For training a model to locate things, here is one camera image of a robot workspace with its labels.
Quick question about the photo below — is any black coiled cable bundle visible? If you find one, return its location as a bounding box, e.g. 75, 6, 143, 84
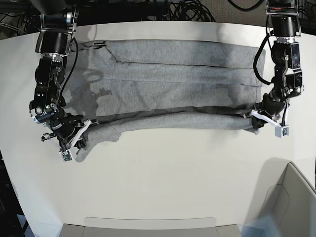
167, 0, 217, 23

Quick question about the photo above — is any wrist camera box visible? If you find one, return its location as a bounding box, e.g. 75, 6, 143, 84
275, 125, 289, 138
59, 149, 74, 162

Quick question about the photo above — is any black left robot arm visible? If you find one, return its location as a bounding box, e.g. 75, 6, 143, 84
246, 0, 304, 138

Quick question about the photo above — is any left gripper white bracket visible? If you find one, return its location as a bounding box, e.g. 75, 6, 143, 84
243, 93, 289, 135

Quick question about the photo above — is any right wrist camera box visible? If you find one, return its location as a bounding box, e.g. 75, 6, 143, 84
59, 149, 74, 162

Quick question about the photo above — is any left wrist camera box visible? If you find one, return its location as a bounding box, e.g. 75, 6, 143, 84
275, 125, 289, 138

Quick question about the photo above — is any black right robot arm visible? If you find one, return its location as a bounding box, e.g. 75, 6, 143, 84
29, 0, 98, 162

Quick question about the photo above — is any grey bin right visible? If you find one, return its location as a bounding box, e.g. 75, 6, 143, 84
257, 162, 316, 237

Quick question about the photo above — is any grey T-shirt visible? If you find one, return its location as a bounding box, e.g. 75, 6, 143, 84
63, 39, 262, 162

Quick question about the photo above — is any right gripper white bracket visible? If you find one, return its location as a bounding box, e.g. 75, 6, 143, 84
40, 112, 97, 160

